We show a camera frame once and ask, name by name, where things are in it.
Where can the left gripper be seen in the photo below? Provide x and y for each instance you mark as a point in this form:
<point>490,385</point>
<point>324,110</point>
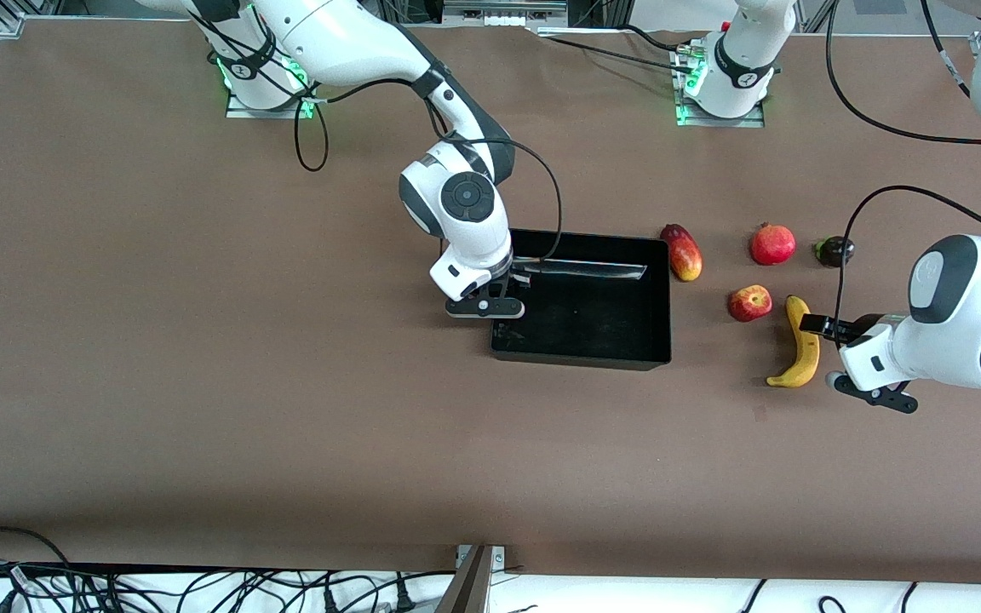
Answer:
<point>862,327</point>

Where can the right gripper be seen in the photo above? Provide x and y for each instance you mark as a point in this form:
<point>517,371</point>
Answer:
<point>519,284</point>

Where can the yellow banana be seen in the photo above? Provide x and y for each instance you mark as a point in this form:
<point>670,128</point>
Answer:
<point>806,349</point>

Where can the black plastic box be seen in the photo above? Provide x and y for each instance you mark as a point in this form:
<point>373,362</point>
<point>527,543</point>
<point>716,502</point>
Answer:
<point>593,328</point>

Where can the red yellow apple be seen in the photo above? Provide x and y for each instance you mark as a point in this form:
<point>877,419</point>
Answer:
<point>750,304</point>

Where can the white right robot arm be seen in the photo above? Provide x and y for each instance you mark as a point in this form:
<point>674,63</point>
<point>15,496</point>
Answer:
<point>354,42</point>

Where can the grey metal equipment box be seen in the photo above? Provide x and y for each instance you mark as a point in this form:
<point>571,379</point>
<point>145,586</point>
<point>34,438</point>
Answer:
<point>503,10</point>

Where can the dark purple mangosteen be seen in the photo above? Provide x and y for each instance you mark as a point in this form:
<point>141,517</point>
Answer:
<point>836,252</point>

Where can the red pomegranate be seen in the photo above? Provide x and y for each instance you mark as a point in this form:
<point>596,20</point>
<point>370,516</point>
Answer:
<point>773,245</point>

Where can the red yellow mango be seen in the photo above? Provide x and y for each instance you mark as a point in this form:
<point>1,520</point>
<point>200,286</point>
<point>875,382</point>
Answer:
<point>685,255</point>

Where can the dark metal profile bar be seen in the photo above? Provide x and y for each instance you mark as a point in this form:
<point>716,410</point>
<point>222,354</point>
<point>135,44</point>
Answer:
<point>467,589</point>

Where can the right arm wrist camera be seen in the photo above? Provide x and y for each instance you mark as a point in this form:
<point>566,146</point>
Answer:
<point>482,308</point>

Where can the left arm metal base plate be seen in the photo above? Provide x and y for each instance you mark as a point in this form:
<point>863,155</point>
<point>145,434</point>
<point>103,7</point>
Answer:
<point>720,122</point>

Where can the small metal table bracket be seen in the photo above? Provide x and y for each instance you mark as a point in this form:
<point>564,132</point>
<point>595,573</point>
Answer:
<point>497,556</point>

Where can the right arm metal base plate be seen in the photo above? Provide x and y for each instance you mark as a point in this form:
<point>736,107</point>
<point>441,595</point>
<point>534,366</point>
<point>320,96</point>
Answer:
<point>261,112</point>

